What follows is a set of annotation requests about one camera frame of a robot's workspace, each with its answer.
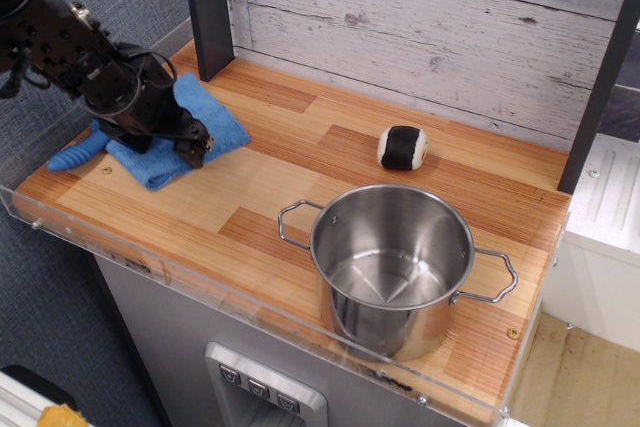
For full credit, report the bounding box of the clear acrylic guard rail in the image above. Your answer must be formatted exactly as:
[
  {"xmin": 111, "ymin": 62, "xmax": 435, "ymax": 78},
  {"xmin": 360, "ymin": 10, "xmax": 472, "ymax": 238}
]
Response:
[{"xmin": 0, "ymin": 16, "xmax": 571, "ymax": 427}]

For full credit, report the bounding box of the white side counter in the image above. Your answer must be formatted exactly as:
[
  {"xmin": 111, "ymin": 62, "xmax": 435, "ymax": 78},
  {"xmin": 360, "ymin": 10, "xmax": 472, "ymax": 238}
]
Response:
[{"xmin": 542, "ymin": 134, "xmax": 639, "ymax": 351}]

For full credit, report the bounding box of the dark right upright post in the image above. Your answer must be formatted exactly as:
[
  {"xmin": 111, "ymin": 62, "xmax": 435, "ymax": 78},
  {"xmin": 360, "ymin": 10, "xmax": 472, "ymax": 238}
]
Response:
[{"xmin": 557, "ymin": 0, "xmax": 639, "ymax": 194}]

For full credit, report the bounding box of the silver dispenser button panel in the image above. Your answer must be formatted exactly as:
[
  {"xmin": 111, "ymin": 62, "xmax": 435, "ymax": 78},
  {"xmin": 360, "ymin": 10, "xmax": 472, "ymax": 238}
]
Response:
[{"xmin": 205, "ymin": 342, "xmax": 329, "ymax": 426}]

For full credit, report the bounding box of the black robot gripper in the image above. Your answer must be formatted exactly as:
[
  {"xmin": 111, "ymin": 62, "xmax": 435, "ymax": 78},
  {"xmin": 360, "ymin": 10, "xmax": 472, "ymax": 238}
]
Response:
[{"xmin": 79, "ymin": 51, "xmax": 215, "ymax": 169}]

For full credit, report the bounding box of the stainless steel pot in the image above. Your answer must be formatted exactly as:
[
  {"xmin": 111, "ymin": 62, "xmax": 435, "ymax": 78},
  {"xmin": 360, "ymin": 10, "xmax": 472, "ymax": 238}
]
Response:
[{"xmin": 277, "ymin": 184, "xmax": 519, "ymax": 362}]

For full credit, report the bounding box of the blue cloth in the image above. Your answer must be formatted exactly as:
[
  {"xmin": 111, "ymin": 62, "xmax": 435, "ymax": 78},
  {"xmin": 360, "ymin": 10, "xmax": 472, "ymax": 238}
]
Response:
[{"xmin": 106, "ymin": 73, "xmax": 250, "ymax": 190}]

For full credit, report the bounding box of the dark left upright post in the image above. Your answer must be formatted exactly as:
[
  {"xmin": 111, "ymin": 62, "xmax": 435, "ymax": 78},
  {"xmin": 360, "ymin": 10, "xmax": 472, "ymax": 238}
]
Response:
[{"xmin": 188, "ymin": 0, "xmax": 235, "ymax": 81}]

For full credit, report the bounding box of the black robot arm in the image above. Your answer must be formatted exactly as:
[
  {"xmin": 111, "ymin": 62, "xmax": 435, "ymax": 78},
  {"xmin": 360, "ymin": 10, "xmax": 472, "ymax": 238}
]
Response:
[{"xmin": 1, "ymin": 0, "xmax": 214, "ymax": 168}]

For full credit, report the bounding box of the blue handled metal spork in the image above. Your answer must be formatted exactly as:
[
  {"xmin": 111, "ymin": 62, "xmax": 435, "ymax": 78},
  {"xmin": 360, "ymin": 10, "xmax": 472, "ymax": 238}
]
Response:
[{"xmin": 47, "ymin": 130, "xmax": 109, "ymax": 172}]

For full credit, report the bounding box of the grey toy kitchen cabinet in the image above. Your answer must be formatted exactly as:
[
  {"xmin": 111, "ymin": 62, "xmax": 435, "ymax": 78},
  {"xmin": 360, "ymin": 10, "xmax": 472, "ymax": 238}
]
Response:
[{"xmin": 92, "ymin": 252, "xmax": 481, "ymax": 427}]

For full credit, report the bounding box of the dark upright post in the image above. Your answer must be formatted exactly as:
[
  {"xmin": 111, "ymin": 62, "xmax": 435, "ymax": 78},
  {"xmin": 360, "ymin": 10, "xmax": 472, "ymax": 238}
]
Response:
[
  {"xmin": 188, "ymin": 0, "xmax": 235, "ymax": 81},
  {"xmin": 557, "ymin": 0, "xmax": 639, "ymax": 194}
]

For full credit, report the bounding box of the black white sushi toy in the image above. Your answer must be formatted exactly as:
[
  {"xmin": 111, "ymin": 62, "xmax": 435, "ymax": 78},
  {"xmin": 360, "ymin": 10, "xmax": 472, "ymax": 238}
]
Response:
[{"xmin": 377, "ymin": 125, "xmax": 429, "ymax": 171}]

